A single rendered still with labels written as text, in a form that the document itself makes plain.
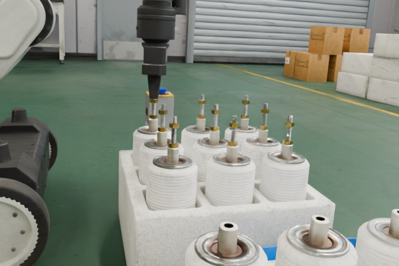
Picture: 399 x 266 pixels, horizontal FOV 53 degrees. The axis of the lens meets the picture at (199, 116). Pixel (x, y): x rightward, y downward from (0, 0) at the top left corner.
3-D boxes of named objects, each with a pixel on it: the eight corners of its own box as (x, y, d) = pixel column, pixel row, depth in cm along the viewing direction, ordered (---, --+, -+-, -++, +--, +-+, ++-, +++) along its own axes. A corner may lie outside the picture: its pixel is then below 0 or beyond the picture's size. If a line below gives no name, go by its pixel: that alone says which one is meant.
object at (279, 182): (302, 233, 89) (311, 155, 85) (298, 255, 80) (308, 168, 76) (259, 224, 91) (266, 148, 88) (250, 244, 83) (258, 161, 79)
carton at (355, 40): (367, 56, 452) (370, 28, 446) (348, 55, 446) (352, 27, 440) (351, 54, 481) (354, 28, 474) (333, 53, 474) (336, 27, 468)
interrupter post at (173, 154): (181, 164, 76) (182, 147, 75) (173, 167, 74) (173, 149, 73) (172, 161, 77) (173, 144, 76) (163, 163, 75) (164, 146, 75)
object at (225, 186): (238, 262, 76) (246, 172, 72) (194, 247, 80) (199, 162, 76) (255, 239, 85) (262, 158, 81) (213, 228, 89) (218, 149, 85)
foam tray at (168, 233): (133, 311, 71) (135, 218, 68) (118, 213, 108) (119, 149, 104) (325, 285, 82) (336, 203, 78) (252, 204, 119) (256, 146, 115)
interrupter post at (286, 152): (292, 158, 83) (294, 143, 82) (291, 162, 80) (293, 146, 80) (280, 157, 83) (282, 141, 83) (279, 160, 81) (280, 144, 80)
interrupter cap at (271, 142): (285, 145, 92) (285, 142, 92) (263, 149, 88) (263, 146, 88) (260, 137, 98) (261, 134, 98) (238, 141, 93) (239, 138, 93)
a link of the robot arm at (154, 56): (137, 68, 100) (138, 19, 98) (175, 70, 101) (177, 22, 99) (132, 74, 88) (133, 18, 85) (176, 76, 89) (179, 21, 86)
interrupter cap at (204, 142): (237, 145, 90) (237, 142, 89) (213, 151, 84) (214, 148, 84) (214, 138, 95) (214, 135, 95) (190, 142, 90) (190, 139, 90)
